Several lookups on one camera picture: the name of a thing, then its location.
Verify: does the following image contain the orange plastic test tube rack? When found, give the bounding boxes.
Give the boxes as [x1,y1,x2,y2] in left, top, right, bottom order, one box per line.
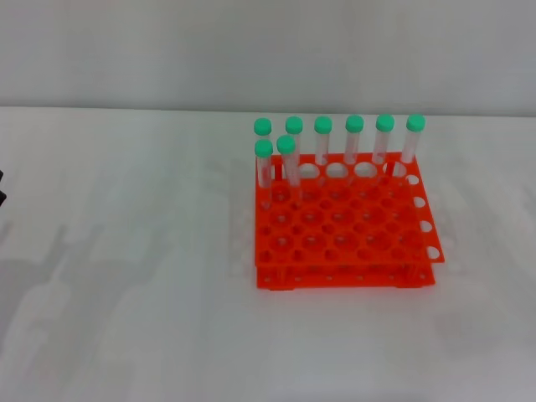
[254,152,446,291]

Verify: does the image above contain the clear test tube green cap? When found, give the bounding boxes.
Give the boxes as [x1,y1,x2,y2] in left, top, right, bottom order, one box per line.
[313,115,334,185]
[285,116,304,179]
[253,117,273,146]
[254,139,274,210]
[375,113,395,181]
[406,113,426,181]
[276,135,303,210]
[345,114,364,185]

